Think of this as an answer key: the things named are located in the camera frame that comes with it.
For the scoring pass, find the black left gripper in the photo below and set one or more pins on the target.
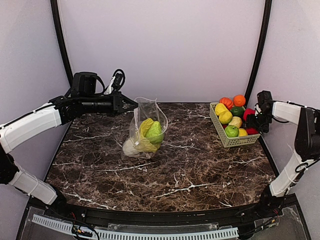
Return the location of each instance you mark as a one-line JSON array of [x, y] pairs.
[[117, 104]]

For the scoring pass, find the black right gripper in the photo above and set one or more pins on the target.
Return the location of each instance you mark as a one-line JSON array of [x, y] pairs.
[[256, 122]]

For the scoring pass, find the clear dotted zip top bag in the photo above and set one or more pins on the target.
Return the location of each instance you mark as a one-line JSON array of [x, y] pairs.
[[147, 108]]

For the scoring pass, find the yellow round fruit toy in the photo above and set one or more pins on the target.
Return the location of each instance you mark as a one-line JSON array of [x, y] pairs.
[[225, 117]]

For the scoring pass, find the orange pumpkin toy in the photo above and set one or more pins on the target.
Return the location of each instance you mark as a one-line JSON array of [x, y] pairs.
[[228, 103]]

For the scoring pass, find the green wrinkled fruit toy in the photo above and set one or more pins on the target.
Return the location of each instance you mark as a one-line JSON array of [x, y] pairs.
[[154, 133]]

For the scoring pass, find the napa cabbage toy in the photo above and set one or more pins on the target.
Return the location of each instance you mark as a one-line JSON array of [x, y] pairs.
[[138, 143]]

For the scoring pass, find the red tomato toy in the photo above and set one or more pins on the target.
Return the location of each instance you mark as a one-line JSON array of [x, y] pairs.
[[248, 112]]

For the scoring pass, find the yellow lemon toy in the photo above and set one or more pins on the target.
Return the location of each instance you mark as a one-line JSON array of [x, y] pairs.
[[220, 108]]

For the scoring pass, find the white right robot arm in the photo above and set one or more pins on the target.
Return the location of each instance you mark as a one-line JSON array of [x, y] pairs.
[[306, 138]]

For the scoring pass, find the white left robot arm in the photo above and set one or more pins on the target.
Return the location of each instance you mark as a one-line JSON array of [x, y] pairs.
[[82, 98]]

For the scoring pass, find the red apple toy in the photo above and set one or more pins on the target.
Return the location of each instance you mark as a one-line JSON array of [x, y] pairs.
[[252, 131]]

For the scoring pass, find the small yellow fruit toy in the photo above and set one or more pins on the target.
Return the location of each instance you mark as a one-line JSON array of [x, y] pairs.
[[242, 132]]

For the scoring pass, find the pale small cabbage toy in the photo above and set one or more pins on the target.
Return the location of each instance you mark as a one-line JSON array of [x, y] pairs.
[[236, 121]]

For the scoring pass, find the dark green round fruit toy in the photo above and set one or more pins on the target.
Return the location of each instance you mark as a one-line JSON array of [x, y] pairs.
[[237, 111]]

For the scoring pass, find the orange tangerine toy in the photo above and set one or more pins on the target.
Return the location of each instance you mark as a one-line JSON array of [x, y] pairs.
[[239, 100]]

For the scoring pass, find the green apple toy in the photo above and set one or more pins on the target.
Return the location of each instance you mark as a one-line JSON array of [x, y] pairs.
[[231, 131]]

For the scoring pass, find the green perforated plastic basket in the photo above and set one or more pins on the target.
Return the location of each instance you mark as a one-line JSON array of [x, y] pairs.
[[226, 141]]

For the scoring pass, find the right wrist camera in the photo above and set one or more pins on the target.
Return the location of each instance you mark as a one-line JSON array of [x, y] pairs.
[[264, 102]]

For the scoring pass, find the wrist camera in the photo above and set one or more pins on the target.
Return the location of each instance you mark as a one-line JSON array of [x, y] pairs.
[[264, 102], [116, 82]]

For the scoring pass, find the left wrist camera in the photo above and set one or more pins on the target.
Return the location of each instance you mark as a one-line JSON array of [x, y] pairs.
[[116, 82]]

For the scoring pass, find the black corner frame post right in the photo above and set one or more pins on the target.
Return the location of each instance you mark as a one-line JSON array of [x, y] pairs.
[[259, 50]]

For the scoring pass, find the black corner frame post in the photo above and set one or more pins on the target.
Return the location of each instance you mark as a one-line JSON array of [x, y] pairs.
[[259, 50], [61, 40]]

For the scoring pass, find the white slotted cable duct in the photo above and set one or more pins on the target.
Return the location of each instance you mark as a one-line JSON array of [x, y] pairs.
[[138, 232]]

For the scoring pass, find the black corner frame post left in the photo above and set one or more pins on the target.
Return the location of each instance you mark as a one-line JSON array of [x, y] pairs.
[[61, 40]]

